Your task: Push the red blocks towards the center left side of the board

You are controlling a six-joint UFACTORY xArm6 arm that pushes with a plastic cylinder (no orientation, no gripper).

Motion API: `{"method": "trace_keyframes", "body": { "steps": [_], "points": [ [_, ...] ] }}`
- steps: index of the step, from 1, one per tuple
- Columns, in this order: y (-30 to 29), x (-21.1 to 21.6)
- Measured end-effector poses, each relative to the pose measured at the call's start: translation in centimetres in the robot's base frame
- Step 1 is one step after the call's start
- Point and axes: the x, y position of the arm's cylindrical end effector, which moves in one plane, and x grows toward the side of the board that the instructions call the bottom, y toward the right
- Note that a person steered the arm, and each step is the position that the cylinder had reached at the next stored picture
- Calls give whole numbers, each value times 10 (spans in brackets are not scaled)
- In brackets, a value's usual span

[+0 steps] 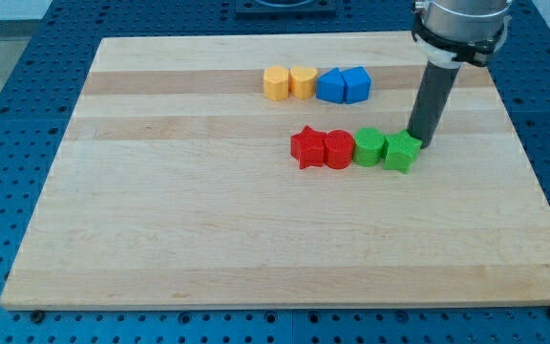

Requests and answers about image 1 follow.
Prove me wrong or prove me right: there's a yellow heart block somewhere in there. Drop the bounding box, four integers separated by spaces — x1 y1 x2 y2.
289 66 318 99

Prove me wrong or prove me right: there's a light wooden board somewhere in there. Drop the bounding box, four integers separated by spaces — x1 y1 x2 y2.
0 32 550 311

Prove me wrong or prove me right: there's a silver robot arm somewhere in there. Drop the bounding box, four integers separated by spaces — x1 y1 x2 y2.
412 0 512 70

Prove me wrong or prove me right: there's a green cylinder block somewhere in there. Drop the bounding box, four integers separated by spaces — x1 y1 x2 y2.
352 127 385 167

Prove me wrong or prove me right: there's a red cylinder block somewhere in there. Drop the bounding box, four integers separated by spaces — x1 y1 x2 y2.
324 130 355 169

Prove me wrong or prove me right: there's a blue triangle block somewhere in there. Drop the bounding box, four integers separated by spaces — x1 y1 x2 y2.
316 68 346 103

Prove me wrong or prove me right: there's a green star block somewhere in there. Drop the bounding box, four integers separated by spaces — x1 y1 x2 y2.
383 130 422 174

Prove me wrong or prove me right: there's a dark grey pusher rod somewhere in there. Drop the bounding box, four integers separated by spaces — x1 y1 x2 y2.
407 62 459 149

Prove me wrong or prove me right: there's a red star block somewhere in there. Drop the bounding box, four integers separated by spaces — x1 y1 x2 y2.
290 125 327 169

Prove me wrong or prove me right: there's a blue pentagon block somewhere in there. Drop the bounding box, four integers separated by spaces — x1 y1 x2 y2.
342 67 371 104

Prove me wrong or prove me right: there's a yellow hexagon block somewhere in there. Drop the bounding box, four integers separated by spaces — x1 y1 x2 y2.
263 65 289 100

